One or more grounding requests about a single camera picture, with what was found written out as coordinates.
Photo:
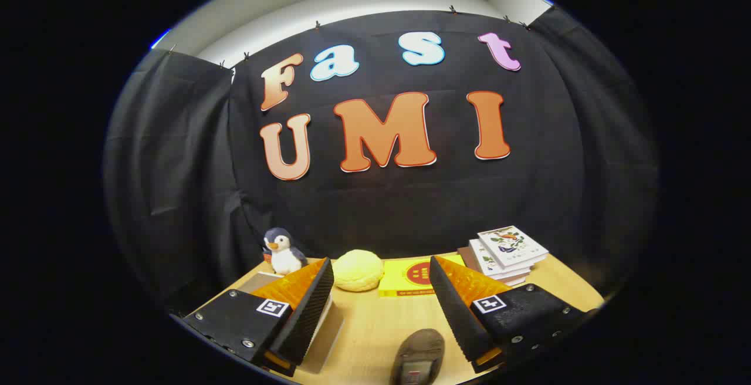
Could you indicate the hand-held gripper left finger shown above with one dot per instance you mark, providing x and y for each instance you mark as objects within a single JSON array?
[{"x": 305, "y": 314}]

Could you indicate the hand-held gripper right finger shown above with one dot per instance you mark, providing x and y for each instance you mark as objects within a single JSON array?
[{"x": 457, "y": 314}]

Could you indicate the beige fabric storage box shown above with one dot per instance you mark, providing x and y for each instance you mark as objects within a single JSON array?
[{"x": 330, "y": 329}]

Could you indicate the brown suede shoe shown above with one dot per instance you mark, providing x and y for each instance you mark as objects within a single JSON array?
[{"x": 418, "y": 353}]

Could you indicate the penguin plush toy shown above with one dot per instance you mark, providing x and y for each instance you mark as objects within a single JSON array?
[{"x": 286, "y": 259}]

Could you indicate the white book with floral cover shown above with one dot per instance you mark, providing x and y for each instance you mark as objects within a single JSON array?
[{"x": 484, "y": 260}]

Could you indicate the yellow book with red circle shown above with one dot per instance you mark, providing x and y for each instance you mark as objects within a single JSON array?
[{"x": 405, "y": 282}]

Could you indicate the yellow bun-shaped plush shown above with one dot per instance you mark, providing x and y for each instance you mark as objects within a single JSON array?
[{"x": 358, "y": 270}]

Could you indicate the white book with illustrated cover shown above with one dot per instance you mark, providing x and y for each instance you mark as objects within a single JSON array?
[{"x": 513, "y": 245}]

